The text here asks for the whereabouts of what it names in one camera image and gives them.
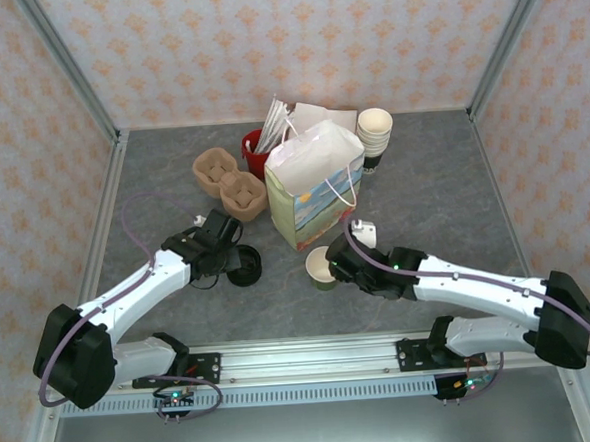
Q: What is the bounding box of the green paper cup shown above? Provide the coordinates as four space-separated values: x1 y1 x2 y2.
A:
304 245 339 292

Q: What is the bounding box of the black plastic cup lid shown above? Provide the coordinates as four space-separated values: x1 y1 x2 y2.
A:
225 242 263 281

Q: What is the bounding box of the printed white paper bag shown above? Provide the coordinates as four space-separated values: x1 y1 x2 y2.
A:
261 116 372 254

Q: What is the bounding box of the red cup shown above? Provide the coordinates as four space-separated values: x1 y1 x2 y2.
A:
240 127 276 181

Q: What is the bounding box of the black printed paper cup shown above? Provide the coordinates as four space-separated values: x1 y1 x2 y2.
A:
362 148 389 176

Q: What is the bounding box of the white paper wrapped straw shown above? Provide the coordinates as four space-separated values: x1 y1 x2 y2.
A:
251 94 282 153
258 99 289 153
265 111 297 152

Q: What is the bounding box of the stack of paper cups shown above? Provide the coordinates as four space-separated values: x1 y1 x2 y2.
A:
356 106 395 142

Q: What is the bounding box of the white napkin stack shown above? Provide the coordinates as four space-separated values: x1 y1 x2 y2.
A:
287 99 360 136

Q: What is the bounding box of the right control board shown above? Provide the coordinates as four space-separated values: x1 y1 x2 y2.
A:
437 373 487 402

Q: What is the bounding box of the control board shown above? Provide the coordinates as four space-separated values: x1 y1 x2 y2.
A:
152 388 198 416
437 373 487 402

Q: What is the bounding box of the left control board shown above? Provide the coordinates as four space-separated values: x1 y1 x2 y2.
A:
152 388 198 416

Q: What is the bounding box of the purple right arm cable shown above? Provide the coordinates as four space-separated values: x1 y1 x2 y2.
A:
342 201 590 409

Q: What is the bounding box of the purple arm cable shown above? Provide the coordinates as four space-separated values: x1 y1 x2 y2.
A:
342 201 590 409
26 188 226 428

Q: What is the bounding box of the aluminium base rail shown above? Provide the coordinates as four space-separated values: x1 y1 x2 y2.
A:
110 323 545 393

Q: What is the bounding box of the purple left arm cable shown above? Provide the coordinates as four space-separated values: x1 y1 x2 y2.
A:
26 188 226 428

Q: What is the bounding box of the black right mount plate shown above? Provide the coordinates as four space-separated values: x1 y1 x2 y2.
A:
395 337 438 374

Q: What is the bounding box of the black mount plate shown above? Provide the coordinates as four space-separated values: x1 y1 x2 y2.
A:
182 352 224 387
395 337 438 374

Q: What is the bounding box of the black left mount plate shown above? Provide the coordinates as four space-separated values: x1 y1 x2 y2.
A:
182 352 224 387

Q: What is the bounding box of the slotted white cable duct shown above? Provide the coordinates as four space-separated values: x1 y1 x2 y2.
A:
92 376 440 419

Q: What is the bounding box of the aluminium frame post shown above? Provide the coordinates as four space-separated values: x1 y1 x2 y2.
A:
461 0 563 121
13 0 123 148

